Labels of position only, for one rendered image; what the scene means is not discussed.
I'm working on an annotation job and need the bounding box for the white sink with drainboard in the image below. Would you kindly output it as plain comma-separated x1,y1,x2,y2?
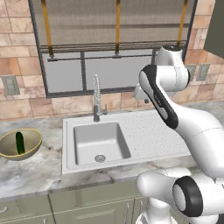
60,109,194,176

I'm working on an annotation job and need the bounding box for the grey-green wall cabinet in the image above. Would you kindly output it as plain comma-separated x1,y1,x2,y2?
203,0,224,60

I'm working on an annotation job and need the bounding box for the grey-green cupboard door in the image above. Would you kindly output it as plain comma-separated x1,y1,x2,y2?
132,196,150,224
52,198,136,224

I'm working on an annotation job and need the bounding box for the dark green cucumber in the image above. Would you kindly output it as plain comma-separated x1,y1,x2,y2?
15,131,26,155

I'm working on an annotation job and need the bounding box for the grey-green drawer front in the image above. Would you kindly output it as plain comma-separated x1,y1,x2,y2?
0,193,53,223
47,178,144,209

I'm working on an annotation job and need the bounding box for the grey wall outlet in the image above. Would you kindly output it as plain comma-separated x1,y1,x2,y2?
186,64,197,82
195,63,211,82
0,74,21,96

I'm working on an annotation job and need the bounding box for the silver spring faucet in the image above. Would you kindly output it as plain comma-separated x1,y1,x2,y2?
92,73,108,123

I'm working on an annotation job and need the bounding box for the window with grey blind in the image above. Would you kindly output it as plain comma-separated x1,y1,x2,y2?
27,0,200,99

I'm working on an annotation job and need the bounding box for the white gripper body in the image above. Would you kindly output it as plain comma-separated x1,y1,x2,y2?
133,83,151,102

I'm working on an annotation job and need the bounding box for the olive green bowl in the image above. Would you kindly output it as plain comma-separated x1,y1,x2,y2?
0,127,44,162

